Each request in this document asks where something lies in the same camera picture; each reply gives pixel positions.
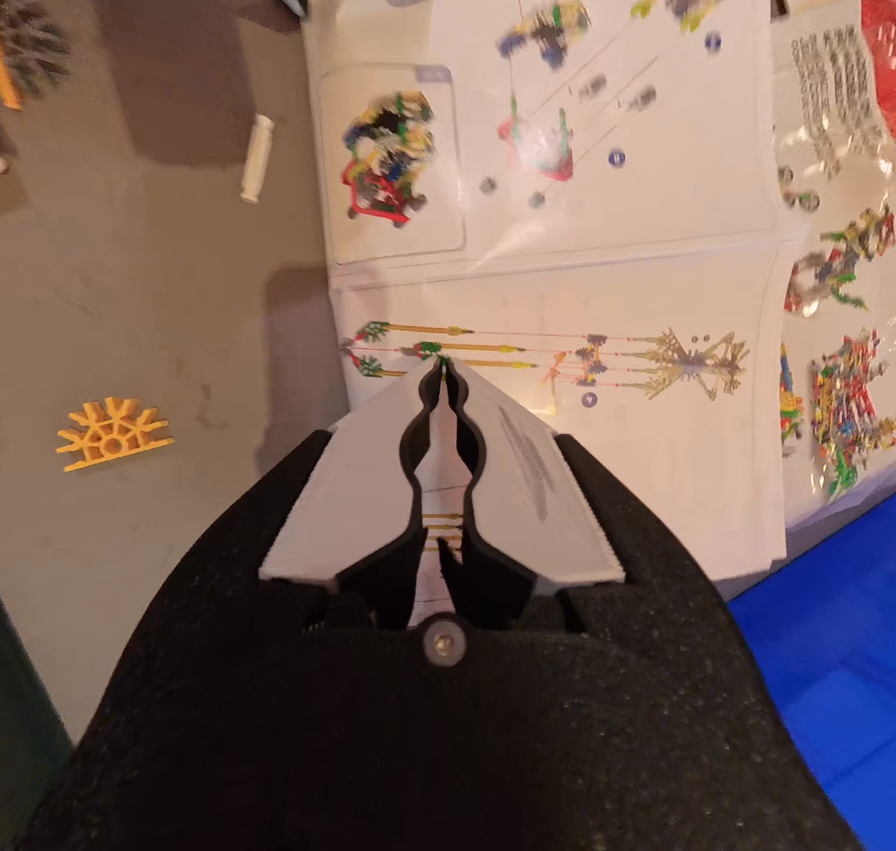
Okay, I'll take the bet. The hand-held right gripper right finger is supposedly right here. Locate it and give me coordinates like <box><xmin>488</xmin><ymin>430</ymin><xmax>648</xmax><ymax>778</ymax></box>
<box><xmin>443</xmin><ymin>361</ymin><xmax>626</xmax><ymax>596</ymax></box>

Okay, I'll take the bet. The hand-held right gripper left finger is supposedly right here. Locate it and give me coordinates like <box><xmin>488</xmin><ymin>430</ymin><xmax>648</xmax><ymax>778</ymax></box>
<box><xmin>259</xmin><ymin>359</ymin><xmax>445</xmax><ymax>589</ymax></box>

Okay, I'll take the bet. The building instruction sheet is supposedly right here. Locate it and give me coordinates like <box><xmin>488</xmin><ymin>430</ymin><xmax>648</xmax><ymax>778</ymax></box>
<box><xmin>301</xmin><ymin>0</ymin><xmax>788</xmax><ymax>586</ymax></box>

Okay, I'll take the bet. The blue plastic bin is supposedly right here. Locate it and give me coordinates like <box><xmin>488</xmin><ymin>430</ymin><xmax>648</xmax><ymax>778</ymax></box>
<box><xmin>724</xmin><ymin>490</ymin><xmax>896</xmax><ymax>851</ymax></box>

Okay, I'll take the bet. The colourful toy packaging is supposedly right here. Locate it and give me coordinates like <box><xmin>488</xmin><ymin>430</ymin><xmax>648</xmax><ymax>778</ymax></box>
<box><xmin>770</xmin><ymin>0</ymin><xmax>896</xmax><ymax>533</ymax></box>

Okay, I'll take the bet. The yellow connector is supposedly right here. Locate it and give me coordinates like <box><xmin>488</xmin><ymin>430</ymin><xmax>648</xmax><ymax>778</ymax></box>
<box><xmin>56</xmin><ymin>397</ymin><xmax>176</xmax><ymax>474</ymax></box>

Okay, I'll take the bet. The short white spacer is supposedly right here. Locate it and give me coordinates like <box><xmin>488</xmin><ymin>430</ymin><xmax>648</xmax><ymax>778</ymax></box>
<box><xmin>240</xmin><ymin>114</ymin><xmax>275</xmax><ymax>205</ymax></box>

